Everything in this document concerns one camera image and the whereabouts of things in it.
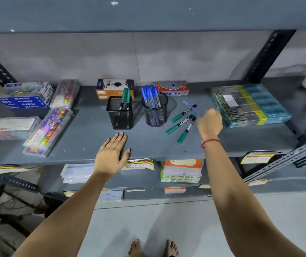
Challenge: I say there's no person's left hand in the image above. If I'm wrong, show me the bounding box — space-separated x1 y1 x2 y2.
94 132 131 181

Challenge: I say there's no person's right hand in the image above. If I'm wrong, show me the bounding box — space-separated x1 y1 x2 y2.
197 108 223 144

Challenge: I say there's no single blue ballpoint pen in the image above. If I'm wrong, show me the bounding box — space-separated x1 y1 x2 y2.
183 101 204 115

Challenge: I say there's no person's left forearm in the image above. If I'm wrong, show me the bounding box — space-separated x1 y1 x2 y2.
12 171 114 257

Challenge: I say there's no person's right forearm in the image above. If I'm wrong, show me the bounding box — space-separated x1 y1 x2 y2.
204 140 306 257

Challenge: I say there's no grey metal shelf rack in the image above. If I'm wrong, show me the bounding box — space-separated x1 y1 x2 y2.
0 0 306 210

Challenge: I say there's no yellow shelf price label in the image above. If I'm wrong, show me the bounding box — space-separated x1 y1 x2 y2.
0 164 31 174
248 179 271 187
124 158 155 171
240 152 276 165

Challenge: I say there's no square black mesh pen holder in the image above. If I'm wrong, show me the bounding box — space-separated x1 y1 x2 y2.
106 96 134 130

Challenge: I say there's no green marker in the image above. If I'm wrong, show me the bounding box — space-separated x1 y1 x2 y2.
126 88 131 129
171 104 197 123
116 88 129 127
165 115 195 135
177 117 197 144

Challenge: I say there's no stack of white envelopes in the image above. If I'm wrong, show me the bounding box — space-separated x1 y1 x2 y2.
60 163 97 184

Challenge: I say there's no wrapped bundle of pencil boxes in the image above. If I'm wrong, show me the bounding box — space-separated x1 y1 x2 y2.
210 84 292 129

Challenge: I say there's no red and silver pen box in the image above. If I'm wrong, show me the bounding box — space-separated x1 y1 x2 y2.
152 80 189 96

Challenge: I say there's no round black mesh pen holder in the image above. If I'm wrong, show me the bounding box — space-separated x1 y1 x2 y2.
142 92 169 128

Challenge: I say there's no orange and blue cardboard box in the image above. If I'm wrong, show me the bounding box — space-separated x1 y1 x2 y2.
96 79 135 100

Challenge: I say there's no bunch of blue pens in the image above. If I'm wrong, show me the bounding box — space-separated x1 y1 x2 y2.
141 85 161 109

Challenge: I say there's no long clear crayon pack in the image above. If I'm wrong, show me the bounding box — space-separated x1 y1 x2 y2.
22 108 73 158

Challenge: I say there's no stack of orange white notepads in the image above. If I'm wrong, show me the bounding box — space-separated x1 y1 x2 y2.
160 159 204 183

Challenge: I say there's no small clear crayon pack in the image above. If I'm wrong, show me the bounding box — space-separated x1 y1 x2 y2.
50 79 80 109

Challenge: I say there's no grey perforated angle bar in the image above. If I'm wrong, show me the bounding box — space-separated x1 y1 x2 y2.
243 133 306 183

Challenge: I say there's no person's left foot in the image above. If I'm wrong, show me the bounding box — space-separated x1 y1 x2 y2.
128 239 143 257

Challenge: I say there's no person's foot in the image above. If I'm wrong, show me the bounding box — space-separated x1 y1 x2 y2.
165 239 179 257
128 239 143 257

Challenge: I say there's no stack of blue pastel boxes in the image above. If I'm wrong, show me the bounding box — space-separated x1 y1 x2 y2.
0 82 54 110

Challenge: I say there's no flat clear pastel pack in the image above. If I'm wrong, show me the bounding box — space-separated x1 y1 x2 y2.
0 117 41 141

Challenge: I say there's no person's right foot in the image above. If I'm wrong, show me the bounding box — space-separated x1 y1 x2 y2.
165 239 179 257

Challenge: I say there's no red thread bracelet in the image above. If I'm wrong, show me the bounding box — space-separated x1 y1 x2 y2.
201 138 221 150

